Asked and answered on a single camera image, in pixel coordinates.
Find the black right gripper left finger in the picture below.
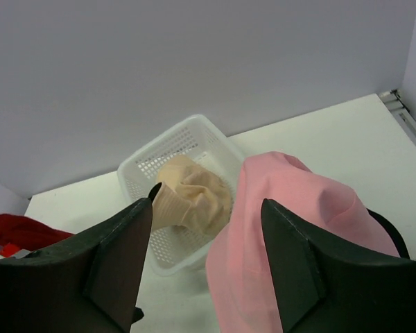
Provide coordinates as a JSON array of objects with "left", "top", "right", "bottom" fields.
[{"left": 0, "top": 198, "right": 153, "bottom": 332}]

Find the aluminium mounting rail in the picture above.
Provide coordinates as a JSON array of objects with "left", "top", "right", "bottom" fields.
[{"left": 379, "top": 89, "right": 416, "bottom": 147}]

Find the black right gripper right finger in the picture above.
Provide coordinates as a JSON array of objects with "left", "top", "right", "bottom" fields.
[{"left": 261, "top": 199, "right": 416, "bottom": 332}]

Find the beige hat in basket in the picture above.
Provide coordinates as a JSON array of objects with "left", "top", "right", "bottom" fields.
[{"left": 148, "top": 155, "right": 232, "bottom": 237}]

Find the pink hat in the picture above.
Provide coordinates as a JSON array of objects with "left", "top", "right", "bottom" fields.
[{"left": 206, "top": 152, "right": 399, "bottom": 332}]

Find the red baseball cap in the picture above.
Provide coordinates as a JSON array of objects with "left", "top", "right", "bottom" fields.
[{"left": 0, "top": 214, "right": 73, "bottom": 251}]

